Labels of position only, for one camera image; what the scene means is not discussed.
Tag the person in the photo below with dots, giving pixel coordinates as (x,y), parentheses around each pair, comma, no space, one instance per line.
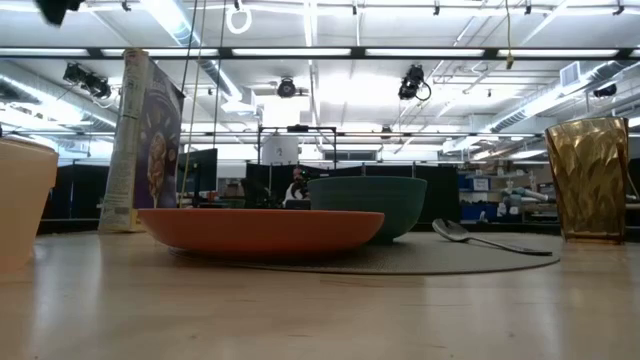
(296,189)

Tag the black round camera unit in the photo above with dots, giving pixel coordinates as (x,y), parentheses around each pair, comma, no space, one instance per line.
(287,88)

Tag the teal bowl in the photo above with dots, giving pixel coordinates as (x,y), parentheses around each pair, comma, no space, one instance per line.
(370,200)

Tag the black spotlight pair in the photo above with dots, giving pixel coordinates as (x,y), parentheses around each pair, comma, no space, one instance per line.
(87,80)

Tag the orange plate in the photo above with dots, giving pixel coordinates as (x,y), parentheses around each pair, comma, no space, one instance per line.
(260,230)

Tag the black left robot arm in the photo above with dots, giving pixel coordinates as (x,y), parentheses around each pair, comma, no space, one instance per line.
(54,9)

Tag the amber textured tumbler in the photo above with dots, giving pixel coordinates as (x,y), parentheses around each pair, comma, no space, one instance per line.
(587,180)

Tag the black aluminium table frame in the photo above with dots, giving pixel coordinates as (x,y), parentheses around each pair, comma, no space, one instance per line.
(225,52)

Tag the black computer monitor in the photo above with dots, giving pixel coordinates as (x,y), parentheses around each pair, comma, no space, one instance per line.
(199,175)

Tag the small orange cup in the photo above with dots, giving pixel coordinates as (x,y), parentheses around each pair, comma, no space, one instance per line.
(22,200)

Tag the metal spoon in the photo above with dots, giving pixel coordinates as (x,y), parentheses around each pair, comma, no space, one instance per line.
(452,231)

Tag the grey round placemat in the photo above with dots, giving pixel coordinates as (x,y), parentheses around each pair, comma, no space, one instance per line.
(425,260)

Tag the blue storage bins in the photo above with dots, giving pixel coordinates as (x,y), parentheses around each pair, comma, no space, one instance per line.
(475,197)

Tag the purple cereal box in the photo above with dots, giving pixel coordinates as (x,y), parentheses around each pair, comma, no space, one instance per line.
(150,150)

